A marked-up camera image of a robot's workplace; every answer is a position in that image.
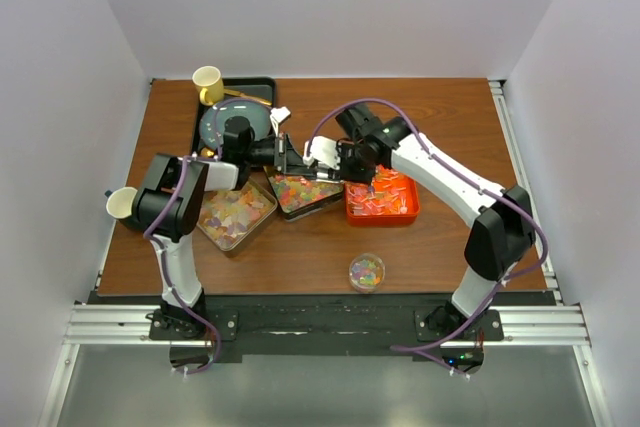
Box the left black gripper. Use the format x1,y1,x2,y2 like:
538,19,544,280
243,132,317,177

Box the gold tin of gummy candies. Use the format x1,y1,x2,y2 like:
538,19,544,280
264,167,344,221

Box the orange box of lollipops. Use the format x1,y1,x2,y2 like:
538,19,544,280
345,166,420,227

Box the silver tin of popsicle candies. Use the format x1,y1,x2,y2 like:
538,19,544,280
197,179,277,257

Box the clear plastic jar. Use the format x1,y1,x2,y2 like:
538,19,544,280
348,253,385,293

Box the metal candy scoop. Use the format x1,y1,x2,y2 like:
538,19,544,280
315,167,343,183

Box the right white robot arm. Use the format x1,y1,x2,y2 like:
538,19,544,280
336,102,536,340

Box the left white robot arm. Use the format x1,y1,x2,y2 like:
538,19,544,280
124,107,326,339

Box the black serving tray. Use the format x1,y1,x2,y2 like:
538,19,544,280
191,77,277,153

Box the gold spoon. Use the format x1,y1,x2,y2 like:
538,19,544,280
200,148,216,158

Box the blue-grey plate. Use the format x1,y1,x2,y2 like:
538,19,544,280
196,98,272,150

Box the yellow mug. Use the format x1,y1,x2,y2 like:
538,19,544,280
192,66,225,106

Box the dark green paper cup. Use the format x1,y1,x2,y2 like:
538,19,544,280
105,186,144,232

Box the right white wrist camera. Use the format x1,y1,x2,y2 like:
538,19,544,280
303,136,340,170

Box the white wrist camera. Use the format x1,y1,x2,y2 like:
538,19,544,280
303,136,340,170
269,106,291,136

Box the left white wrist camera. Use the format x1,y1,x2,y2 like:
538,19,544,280
269,106,291,136

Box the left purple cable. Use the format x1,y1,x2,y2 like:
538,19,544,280
143,98,279,376

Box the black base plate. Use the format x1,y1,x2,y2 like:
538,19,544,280
146,294,504,366

